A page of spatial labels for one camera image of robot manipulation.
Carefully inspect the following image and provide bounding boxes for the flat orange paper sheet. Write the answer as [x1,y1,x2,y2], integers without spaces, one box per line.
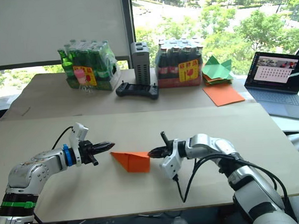
[202,83,246,108]

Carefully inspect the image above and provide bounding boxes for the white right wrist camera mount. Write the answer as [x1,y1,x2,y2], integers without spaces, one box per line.
[157,138,188,180]

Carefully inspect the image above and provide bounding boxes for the black handheld controller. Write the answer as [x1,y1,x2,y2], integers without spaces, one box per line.
[115,78,160,103]

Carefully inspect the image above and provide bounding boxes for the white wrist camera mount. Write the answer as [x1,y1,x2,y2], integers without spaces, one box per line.
[157,138,188,180]
[67,121,91,168]

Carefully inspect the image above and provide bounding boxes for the green folded paper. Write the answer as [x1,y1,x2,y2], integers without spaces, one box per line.
[201,54,235,82]

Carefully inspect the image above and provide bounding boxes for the pink-topped clear glass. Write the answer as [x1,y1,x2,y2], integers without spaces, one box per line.
[74,68,95,96]

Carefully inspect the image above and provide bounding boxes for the dark window frame post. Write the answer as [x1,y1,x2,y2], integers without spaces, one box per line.
[120,0,139,69]

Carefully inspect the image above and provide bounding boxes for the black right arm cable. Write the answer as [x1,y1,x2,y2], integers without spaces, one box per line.
[172,150,291,211]

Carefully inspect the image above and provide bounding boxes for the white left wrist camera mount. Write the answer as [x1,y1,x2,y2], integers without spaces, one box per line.
[67,121,91,168]

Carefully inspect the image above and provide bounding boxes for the gray perforated tower device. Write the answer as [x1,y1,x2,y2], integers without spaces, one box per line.
[129,41,152,87]

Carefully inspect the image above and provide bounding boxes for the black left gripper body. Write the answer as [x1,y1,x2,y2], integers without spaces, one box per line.
[78,140,100,168]

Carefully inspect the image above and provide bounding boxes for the open gray laptop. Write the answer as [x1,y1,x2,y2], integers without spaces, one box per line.
[242,50,299,124]

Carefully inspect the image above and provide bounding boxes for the shrink-wrapped brown bottle pack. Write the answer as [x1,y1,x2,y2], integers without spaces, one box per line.
[153,36,206,89]

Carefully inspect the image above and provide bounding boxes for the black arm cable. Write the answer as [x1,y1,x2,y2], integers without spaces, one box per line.
[51,126,75,150]
[172,150,291,211]

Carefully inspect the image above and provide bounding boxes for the stack of folded coloured papers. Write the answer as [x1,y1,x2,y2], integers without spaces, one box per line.
[202,73,234,87]

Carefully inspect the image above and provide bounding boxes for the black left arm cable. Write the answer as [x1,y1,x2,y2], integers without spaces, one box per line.
[51,126,75,150]

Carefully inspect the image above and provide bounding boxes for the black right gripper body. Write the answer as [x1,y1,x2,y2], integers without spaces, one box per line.
[160,131,179,158]

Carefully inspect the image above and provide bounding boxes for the shrink-wrapped green bottle pack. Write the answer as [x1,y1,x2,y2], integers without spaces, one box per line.
[57,38,122,94]

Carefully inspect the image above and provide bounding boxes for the white roller blind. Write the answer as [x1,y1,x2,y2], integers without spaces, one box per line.
[0,0,134,72]

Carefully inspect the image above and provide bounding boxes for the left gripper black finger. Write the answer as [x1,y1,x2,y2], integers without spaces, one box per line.
[91,145,116,156]
[91,141,116,150]

